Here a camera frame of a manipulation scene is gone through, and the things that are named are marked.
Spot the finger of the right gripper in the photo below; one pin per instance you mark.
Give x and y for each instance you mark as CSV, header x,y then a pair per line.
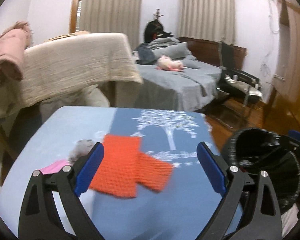
x,y
291,141

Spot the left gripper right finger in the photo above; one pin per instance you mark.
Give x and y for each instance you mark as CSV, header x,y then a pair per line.
x,y
249,208

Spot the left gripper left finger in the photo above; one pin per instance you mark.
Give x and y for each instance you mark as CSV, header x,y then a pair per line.
x,y
39,218

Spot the pink face mask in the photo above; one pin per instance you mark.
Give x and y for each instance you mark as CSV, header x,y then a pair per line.
x,y
55,167

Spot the orange knitted cloth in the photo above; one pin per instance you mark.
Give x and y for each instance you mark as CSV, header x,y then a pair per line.
x,y
125,166

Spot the black trash bin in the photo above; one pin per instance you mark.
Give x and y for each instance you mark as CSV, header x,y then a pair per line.
x,y
255,150

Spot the wooden wardrobe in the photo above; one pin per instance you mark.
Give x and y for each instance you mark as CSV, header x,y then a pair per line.
x,y
282,112

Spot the blue tree-print table cloth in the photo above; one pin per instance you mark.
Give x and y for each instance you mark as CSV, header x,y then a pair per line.
x,y
179,211

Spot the black office chair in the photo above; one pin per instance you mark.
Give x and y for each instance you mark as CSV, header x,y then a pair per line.
x,y
234,84

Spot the grey crumpled sock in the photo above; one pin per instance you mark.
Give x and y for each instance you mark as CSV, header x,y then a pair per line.
x,y
81,148

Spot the grey bed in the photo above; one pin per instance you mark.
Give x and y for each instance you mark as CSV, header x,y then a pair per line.
x,y
188,90

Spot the wooden headboard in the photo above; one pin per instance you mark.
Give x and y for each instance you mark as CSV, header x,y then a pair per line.
x,y
207,51

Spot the grey pillow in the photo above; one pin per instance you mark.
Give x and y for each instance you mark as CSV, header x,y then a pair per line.
x,y
177,51

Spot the right beige curtain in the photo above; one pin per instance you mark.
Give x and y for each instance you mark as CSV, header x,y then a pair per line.
x,y
212,20

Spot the beige curtain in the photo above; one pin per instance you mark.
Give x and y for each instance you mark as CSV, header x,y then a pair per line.
x,y
112,16
212,20

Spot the pink plush toy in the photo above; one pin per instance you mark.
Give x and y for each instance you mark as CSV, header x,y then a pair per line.
x,y
167,64

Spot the beige quilt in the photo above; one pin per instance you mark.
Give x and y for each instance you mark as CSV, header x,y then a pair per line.
x,y
70,64

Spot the dark teal clothing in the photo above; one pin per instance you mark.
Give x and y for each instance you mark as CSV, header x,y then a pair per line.
x,y
145,55

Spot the pink jacket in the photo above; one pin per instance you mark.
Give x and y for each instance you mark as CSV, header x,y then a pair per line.
x,y
13,42

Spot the black coat rack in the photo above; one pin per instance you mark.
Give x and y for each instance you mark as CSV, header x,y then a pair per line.
x,y
154,29

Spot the left beige curtain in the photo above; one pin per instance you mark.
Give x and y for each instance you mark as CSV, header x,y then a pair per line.
x,y
112,16

